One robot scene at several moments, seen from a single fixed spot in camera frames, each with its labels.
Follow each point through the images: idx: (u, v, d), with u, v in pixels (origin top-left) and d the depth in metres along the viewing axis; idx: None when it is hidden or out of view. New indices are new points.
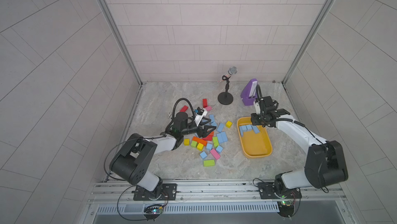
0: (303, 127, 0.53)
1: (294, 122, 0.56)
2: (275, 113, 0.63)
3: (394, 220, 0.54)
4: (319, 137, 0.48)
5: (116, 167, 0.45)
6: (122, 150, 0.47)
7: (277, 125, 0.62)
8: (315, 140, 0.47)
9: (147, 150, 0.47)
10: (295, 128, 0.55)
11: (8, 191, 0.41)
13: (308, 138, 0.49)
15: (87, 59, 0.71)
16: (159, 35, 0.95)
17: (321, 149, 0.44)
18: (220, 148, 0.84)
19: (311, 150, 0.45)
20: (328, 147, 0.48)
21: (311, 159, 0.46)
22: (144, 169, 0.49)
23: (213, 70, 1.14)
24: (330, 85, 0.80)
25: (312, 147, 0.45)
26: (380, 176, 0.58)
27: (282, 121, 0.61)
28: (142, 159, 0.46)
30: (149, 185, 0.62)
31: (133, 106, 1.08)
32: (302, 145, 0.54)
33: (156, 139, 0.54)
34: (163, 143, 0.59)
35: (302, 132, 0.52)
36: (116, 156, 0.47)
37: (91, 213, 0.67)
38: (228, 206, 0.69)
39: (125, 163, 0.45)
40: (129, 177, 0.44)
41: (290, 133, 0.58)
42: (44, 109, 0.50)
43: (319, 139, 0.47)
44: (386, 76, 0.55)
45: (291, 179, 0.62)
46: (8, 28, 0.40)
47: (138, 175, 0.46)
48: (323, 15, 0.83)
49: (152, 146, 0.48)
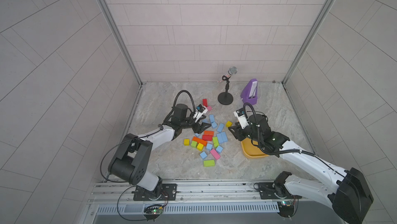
0: (314, 158, 0.49)
1: (303, 153, 0.51)
2: (274, 143, 0.58)
3: (394, 220, 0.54)
4: (337, 169, 0.44)
5: (115, 170, 0.45)
6: (119, 153, 0.46)
7: (282, 156, 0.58)
8: (336, 174, 0.43)
9: (142, 150, 0.46)
10: (306, 161, 0.50)
11: (8, 192, 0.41)
13: (328, 173, 0.45)
15: (87, 59, 0.71)
16: (159, 35, 0.95)
17: (348, 186, 0.40)
18: (220, 148, 0.84)
19: (340, 191, 0.41)
20: (349, 177, 0.46)
21: (341, 199, 0.42)
22: (144, 169, 0.49)
23: (213, 70, 1.14)
24: (330, 85, 0.80)
25: (339, 187, 0.41)
26: (380, 176, 0.58)
27: (290, 153, 0.54)
28: (138, 159, 0.45)
30: (150, 185, 0.62)
31: (133, 106, 1.08)
32: (318, 178, 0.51)
33: (152, 135, 0.53)
34: (159, 138, 0.57)
35: (317, 166, 0.47)
36: (113, 160, 0.46)
37: (91, 213, 0.67)
38: (228, 206, 0.69)
39: (124, 164, 0.45)
40: (129, 177, 0.44)
41: (301, 165, 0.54)
42: (44, 109, 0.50)
43: (339, 172, 0.44)
44: (386, 76, 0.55)
45: (294, 187, 0.61)
46: (8, 28, 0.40)
47: (138, 175, 0.46)
48: (323, 15, 0.83)
49: (147, 146, 0.46)
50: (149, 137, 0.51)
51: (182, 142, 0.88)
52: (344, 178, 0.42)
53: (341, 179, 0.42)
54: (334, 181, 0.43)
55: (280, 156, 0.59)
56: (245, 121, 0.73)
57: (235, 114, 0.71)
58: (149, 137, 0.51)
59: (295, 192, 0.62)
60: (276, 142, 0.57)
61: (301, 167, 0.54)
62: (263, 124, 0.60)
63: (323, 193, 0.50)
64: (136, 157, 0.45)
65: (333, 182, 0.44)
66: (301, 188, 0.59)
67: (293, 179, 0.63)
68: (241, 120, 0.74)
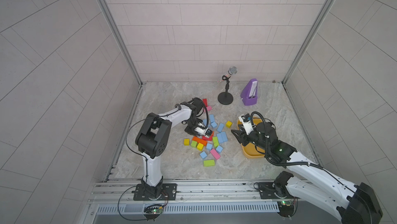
0: (322, 170, 0.49)
1: (310, 166, 0.51)
2: (281, 154, 0.57)
3: (394, 220, 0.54)
4: (348, 184, 0.44)
5: (141, 142, 0.53)
6: (143, 129, 0.53)
7: (289, 168, 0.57)
8: (347, 190, 0.43)
9: (163, 127, 0.52)
10: (315, 174, 0.49)
11: (8, 191, 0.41)
13: (337, 188, 0.45)
15: (87, 59, 0.71)
16: (159, 34, 0.94)
17: (359, 202, 0.40)
18: (220, 148, 0.84)
19: (351, 209, 0.41)
20: (360, 193, 0.46)
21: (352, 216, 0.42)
22: (165, 143, 0.55)
23: (214, 70, 1.14)
24: (330, 85, 0.80)
25: (350, 204, 0.43)
26: (380, 175, 0.59)
27: (298, 166, 0.54)
28: (161, 135, 0.51)
30: (154, 179, 0.63)
31: (133, 107, 1.08)
32: (326, 192, 0.53)
33: (171, 114, 0.58)
34: (178, 118, 0.62)
35: (326, 179, 0.47)
36: (138, 135, 0.53)
37: (91, 213, 0.67)
38: (228, 206, 0.69)
39: (149, 138, 0.52)
40: (152, 150, 0.51)
41: (309, 177, 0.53)
42: (43, 108, 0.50)
43: (350, 187, 0.44)
44: (386, 76, 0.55)
45: (299, 191, 0.61)
46: (8, 28, 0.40)
47: (159, 148, 0.53)
48: (323, 16, 0.83)
49: (168, 124, 0.52)
50: (169, 117, 0.56)
51: (182, 142, 0.88)
52: (354, 194, 0.42)
53: (351, 194, 0.42)
54: (344, 196, 0.43)
55: (287, 166, 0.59)
56: (250, 127, 0.71)
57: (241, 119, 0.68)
58: (168, 117, 0.56)
59: (298, 194, 0.62)
60: (283, 153, 0.57)
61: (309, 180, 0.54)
62: (272, 134, 0.58)
63: (332, 204, 0.49)
64: (159, 132, 0.52)
65: (344, 198, 0.44)
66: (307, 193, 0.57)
67: (295, 182, 0.63)
68: (246, 126, 0.71)
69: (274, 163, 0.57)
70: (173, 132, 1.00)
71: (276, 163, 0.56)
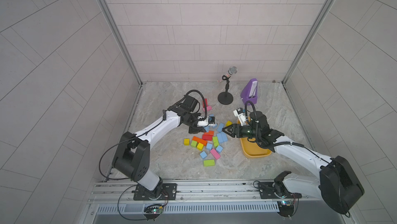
0: (303, 148, 0.52)
1: (293, 145, 0.55)
2: (270, 137, 0.62)
3: (394, 220, 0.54)
4: (323, 157, 0.47)
5: (119, 166, 0.46)
6: (119, 152, 0.46)
7: (276, 150, 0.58)
8: (321, 162, 0.46)
9: (139, 151, 0.44)
10: (296, 151, 0.53)
11: (8, 191, 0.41)
13: (314, 161, 0.47)
15: (87, 59, 0.71)
16: (159, 34, 0.94)
17: (331, 170, 0.42)
18: (220, 148, 0.84)
19: (323, 175, 0.44)
20: (335, 164, 0.46)
21: (324, 184, 0.44)
22: (146, 166, 0.49)
23: (214, 70, 1.14)
24: (330, 85, 0.80)
25: (322, 170, 0.43)
26: (380, 175, 0.59)
27: (281, 146, 0.58)
28: (138, 159, 0.44)
30: (150, 185, 0.62)
31: (133, 106, 1.08)
32: (307, 167, 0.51)
33: (152, 131, 0.50)
34: (161, 132, 0.53)
35: (305, 154, 0.50)
36: (116, 159, 0.47)
37: (91, 213, 0.67)
38: (228, 206, 0.69)
39: (127, 160, 0.46)
40: (131, 174, 0.45)
41: (291, 155, 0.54)
42: (43, 108, 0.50)
43: (324, 159, 0.46)
44: (386, 76, 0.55)
45: (293, 182, 0.61)
46: (8, 28, 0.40)
47: (140, 172, 0.46)
48: (323, 15, 0.83)
49: (144, 147, 0.44)
50: (148, 135, 0.48)
51: (182, 142, 0.88)
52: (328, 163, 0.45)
53: (325, 165, 0.45)
54: (318, 166, 0.46)
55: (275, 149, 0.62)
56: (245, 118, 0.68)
57: (235, 113, 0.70)
58: (148, 135, 0.48)
59: (294, 188, 0.62)
60: (272, 136, 0.62)
61: (292, 159, 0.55)
62: (263, 120, 0.64)
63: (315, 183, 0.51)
64: (135, 155, 0.44)
65: (318, 168, 0.46)
66: (296, 182, 0.60)
67: (291, 176, 0.64)
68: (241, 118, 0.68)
69: (262, 146, 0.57)
70: (173, 132, 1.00)
71: (264, 146, 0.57)
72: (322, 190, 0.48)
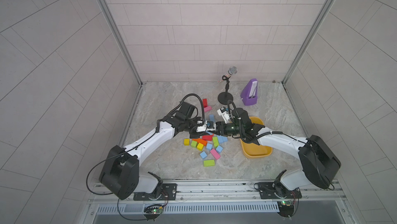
0: (281, 135, 0.55)
1: (273, 134, 0.58)
2: (253, 132, 0.64)
3: (394, 220, 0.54)
4: (300, 138, 0.51)
5: (106, 182, 0.44)
6: (106, 167, 0.44)
7: (260, 142, 0.64)
8: (298, 143, 0.49)
9: (127, 167, 0.41)
10: (276, 138, 0.56)
11: (8, 191, 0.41)
13: (292, 144, 0.50)
15: (87, 59, 0.71)
16: (159, 34, 0.94)
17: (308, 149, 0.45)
18: (220, 148, 0.84)
19: (302, 155, 0.46)
20: (311, 143, 0.49)
21: (306, 165, 0.47)
22: (135, 183, 0.47)
23: (214, 70, 1.14)
24: (330, 85, 0.80)
25: (300, 150, 0.46)
26: (380, 175, 0.59)
27: (263, 136, 0.61)
28: (125, 176, 0.41)
30: (148, 189, 0.62)
31: (133, 106, 1.08)
32: (288, 153, 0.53)
33: (141, 146, 0.47)
34: (152, 146, 0.51)
35: (284, 140, 0.53)
36: (102, 174, 0.44)
37: (91, 213, 0.67)
38: (228, 206, 0.69)
39: (115, 176, 0.44)
40: (118, 191, 0.42)
41: (273, 145, 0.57)
42: (44, 109, 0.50)
43: (301, 140, 0.50)
44: (386, 76, 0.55)
45: (290, 181, 0.62)
46: (8, 28, 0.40)
47: (128, 189, 0.44)
48: (323, 15, 0.83)
49: (133, 163, 0.41)
50: (138, 150, 0.45)
51: (182, 142, 0.88)
52: (305, 144, 0.47)
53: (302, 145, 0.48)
54: (296, 148, 0.49)
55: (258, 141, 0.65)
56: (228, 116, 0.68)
57: (219, 112, 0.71)
58: (138, 150, 0.45)
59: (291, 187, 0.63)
60: (254, 130, 0.65)
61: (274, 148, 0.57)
62: (245, 116, 0.66)
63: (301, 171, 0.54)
64: (122, 172, 0.42)
65: (296, 150, 0.50)
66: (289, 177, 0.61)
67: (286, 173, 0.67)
68: (225, 116, 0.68)
69: (247, 140, 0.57)
70: None
71: (249, 140, 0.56)
72: (304, 170, 0.52)
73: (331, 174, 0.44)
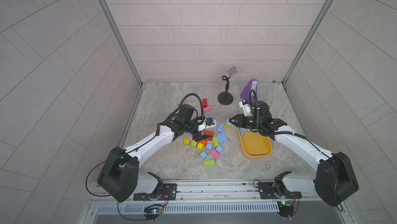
0: (304, 140, 0.51)
1: (294, 136, 0.54)
2: (272, 125, 0.61)
3: (394, 220, 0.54)
4: (325, 151, 0.46)
5: (104, 183, 0.43)
6: (105, 169, 0.44)
7: (277, 137, 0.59)
8: (321, 155, 0.45)
9: (127, 168, 0.42)
10: (296, 142, 0.52)
11: (8, 191, 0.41)
13: (314, 153, 0.47)
15: (87, 59, 0.71)
16: (159, 34, 0.94)
17: (330, 164, 0.42)
18: (220, 148, 0.84)
19: (321, 168, 0.43)
20: (335, 159, 0.46)
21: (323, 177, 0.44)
22: (134, 184, 0.46)
23: (214, 70, 1.14)
24: (330, 85, 0.80)
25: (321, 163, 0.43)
26: (380, 176, 0.58)
27: (283, 134, 0.57)
28: (125, 177, 0.42)
30: (148, 189, 0.61)
31: (133, 106, 1.08)
32: (306, 161, 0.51)
33: (142, 147, 0.48)
34: (152, 149, 0.51)
35: (305, 146, 0.50)
36: (101, 176, 0.44)
37: (91, 213, 0.67)
38: (228, 206, 0.69)
39: (113, 177, 0.43)
40: (116, 193, 0.42)
41: (292, 147, 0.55)
42: (43, 108, 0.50)
43: (325, 153, 0.46)
44: (386, 76, 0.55)
45: (295, 185, 0.61)
46: (8, 28, 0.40)
47: (126, 191, 0.44)
48: (323, 15, 0.83)
49: (134, 164, 0.42)
50: (138, 152, 0.46)
51: (182, 142, 0.88)
52: (328, 158, 0.44)
53: (324, 159, 0.44)
54: (317, 160, 0.45)
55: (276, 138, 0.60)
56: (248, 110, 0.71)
57: (241, 105, 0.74)
58: (138, 152, 0.46)
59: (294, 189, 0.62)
60: (273, 125, 0.61)
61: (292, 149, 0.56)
62: (264, 108, 0.65)
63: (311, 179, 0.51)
64: (122, 173, 0.42)
65: (317, 161, 0.46)
66: (295, 182, 0.60)
67: (290, 175, 0.64)
68: (246, 109, 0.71)
69: (263, 133, 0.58)
70: None
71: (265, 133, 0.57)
72: (317, 181, 0.46)
73: (346, 195, 0.42)
